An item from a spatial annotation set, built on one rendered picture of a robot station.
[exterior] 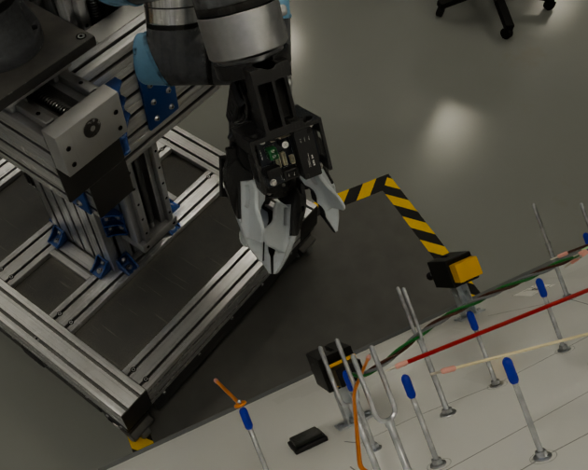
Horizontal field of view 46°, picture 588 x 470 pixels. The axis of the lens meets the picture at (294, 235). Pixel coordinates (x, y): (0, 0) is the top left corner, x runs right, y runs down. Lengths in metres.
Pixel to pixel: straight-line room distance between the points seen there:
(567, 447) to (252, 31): 0.43
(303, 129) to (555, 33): 2.74
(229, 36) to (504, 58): 2.55
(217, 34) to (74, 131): 0.56
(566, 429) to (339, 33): 2.63
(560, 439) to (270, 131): 0.36
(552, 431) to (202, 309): 1.39
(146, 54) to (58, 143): 0.22
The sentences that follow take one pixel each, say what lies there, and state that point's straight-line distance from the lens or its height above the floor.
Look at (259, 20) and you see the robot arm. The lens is 0.61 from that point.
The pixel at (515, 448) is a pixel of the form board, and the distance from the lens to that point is 0.64.
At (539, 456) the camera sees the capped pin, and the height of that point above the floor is 1.33.
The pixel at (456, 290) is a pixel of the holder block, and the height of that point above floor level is 0.97.
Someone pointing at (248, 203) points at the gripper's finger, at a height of 1.34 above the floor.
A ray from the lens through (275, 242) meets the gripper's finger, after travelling 0.86.
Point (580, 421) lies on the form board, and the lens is 0.65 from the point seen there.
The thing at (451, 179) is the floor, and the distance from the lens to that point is 2.55.
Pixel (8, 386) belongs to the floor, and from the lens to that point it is 2.21.
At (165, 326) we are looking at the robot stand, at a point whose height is 0.23.
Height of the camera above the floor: 1.87
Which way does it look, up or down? 53 degrees down
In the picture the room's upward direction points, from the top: straight up
